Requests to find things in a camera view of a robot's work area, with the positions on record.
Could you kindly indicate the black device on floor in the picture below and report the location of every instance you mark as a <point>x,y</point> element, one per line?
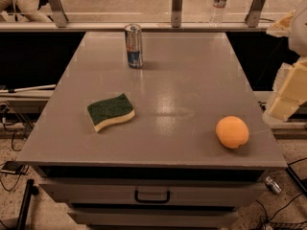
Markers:
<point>12,167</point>

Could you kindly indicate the silver blue redbull can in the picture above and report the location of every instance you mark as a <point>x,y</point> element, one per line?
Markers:
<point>134,47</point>

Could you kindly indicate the green yellow sponge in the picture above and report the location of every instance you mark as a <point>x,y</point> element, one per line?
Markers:
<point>110,112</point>

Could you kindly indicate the orange fruit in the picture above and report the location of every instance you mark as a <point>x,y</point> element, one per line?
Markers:
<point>232,132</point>

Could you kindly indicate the clear plastic water bottle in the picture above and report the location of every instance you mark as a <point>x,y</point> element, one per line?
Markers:
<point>217,15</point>

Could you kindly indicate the grey table with drawers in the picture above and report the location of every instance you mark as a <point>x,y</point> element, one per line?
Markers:
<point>188,83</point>

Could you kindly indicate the small silver can on floor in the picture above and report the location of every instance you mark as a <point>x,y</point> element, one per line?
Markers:
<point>272,185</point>

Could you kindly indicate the black drawer handle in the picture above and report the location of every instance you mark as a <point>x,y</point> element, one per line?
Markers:
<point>152,197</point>

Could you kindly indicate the white rod on left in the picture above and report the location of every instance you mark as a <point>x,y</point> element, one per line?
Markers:
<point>25,89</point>

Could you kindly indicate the metal railing with glass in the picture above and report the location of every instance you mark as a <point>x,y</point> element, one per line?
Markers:
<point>96,15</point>

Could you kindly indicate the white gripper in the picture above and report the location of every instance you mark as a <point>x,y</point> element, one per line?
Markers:
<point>299,33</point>

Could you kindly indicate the seated person in beige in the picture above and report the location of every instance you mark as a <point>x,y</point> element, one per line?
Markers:
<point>29,8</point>

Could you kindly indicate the black pole on floor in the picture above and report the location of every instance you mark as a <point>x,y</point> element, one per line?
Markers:
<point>30,190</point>

